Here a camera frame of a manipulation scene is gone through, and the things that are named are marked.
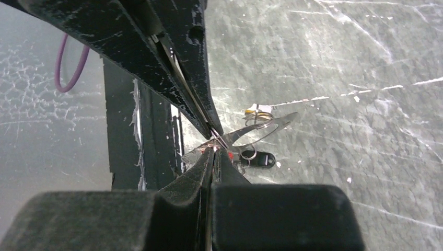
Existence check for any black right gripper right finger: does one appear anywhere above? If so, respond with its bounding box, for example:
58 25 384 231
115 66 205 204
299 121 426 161
211 150 365 250

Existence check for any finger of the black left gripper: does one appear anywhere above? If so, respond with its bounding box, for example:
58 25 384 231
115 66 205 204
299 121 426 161
148 1 223 136
0 0 213 141

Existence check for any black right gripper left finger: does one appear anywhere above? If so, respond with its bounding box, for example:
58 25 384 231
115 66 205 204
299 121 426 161
1 148 214 250

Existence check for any black key fob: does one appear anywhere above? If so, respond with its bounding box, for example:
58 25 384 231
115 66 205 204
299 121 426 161
240 150 276 169

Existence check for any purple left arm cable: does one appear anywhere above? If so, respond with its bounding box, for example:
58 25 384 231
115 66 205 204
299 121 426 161
54 33 91 94

